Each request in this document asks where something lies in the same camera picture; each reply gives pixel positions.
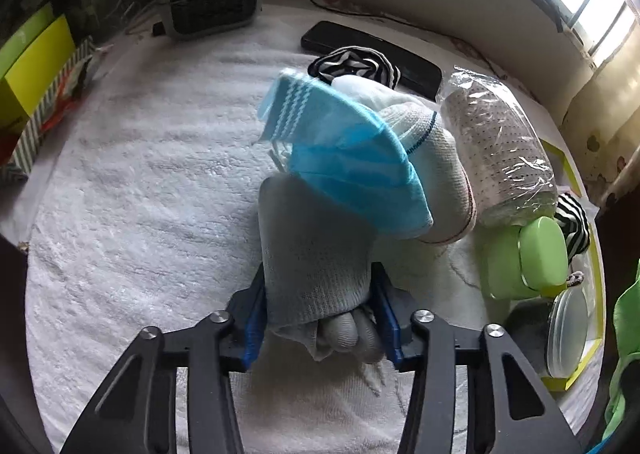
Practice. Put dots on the striped patterned box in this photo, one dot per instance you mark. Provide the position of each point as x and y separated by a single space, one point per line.
55 98

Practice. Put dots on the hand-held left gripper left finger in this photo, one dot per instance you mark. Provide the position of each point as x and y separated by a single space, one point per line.
254 339

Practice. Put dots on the lime green box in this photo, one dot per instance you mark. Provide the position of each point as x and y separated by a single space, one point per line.
35 58

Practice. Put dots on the light green bottle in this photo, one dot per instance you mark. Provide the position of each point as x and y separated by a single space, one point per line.
540 254

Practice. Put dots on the white sock with striped cuff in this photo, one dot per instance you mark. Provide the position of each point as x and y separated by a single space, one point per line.
440 168

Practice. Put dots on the round glass lid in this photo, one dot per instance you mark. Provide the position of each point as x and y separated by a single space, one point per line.
567 329

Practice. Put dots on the black tablet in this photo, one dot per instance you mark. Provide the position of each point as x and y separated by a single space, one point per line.
417 73

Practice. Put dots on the blue face mask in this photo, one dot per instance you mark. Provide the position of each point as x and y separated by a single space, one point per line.
350 158

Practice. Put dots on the cream curtain with hearts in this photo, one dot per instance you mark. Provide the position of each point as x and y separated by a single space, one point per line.
610 133

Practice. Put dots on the black and white striped sock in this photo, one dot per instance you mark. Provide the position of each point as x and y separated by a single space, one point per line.
572 229
350 63

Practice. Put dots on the plastic-wrapped dotted cloth roll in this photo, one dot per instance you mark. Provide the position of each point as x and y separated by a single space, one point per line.
500 148

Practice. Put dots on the grey knit sock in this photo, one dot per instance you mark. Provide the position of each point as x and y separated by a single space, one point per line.
310 259

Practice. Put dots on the small black plug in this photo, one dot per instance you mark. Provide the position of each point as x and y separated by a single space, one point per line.
157 28

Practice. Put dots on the green cloth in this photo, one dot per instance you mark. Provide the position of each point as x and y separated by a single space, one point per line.
627 334

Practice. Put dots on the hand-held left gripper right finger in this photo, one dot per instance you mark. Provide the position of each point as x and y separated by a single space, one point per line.
389 324

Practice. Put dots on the white towel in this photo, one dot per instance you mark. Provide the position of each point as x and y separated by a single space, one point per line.
150 184

